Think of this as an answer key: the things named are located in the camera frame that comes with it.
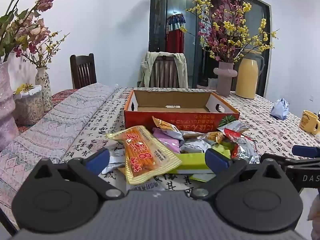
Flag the orange cardboard box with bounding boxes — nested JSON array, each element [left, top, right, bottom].
[[124, 89, 240, 134]]

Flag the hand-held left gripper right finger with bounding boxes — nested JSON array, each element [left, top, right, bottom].
[[190, 148, 288, 200]]

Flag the dark glass door frame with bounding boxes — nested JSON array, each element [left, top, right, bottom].
[[149, 0, 272, 98]]

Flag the floral ceramic vase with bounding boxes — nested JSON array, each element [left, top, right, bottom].
[[35, 66, 53, 112]]

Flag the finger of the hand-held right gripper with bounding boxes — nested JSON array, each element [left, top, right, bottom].
[[260, 145, 320, 167]]

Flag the white green snack packet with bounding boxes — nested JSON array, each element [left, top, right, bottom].
[[217, 120, 250, 133]]

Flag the white blue snack packet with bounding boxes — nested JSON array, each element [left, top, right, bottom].
[[101, 149, 125, 175]]

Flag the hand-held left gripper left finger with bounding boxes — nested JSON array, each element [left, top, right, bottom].
[[32, 147, 125, 200]]

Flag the dried pink roses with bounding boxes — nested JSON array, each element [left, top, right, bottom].
[[0, 0, 58, 63]]

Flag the chair with beige jacket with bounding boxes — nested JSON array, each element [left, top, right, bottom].
[[138, 51, 189, 89]]

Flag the pink mushroom-shaped vase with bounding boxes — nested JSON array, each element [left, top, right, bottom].
[[213, 61, 238, 97]]

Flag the brown slatted wooden chair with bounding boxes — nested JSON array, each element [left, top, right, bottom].
[[150, 56, 185, 88]]

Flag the yellow packet of orange sticks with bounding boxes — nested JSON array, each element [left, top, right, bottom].
[[106, 126, 182, 186]]

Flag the dark wooden chair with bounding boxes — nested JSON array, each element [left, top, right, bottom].
[[70, 53, 97, 90]]

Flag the large pink vase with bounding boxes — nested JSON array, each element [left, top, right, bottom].
[[0, 61, 20, 152]]

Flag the yellow thermos jug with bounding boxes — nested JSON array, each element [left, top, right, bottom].
[[235, 49, 265, 100]]

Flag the white grey snack packet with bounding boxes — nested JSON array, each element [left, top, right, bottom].
[[180, 140, 212, 153]]

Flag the thin yellow flower sprigs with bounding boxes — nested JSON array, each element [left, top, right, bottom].
[[14, 31, 70, 68]]

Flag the pale geometric patterned blanket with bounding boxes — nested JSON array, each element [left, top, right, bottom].
[[0, 82, 119, 220]]

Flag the lime green snack packet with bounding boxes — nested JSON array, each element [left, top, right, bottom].
[[172, 149, 232, 174]]

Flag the white basket lid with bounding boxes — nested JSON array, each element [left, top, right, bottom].
[[13, 84, 42, 101]]

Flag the red and blue hanging garment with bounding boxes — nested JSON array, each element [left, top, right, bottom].
[[165, 14, 187, 54]]

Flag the blue plastic bag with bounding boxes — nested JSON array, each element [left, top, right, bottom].
[[270, 98, 290, 120]]

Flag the yellow and pink blossom branches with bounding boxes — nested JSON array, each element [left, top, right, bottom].
[[180, 0, 279, 63]]

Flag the small orange snack packet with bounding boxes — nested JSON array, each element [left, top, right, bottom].
[[202, 131, 225, 145]]

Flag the yellow mug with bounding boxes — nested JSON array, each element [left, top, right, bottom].
[[299, 110, 320, 135]]

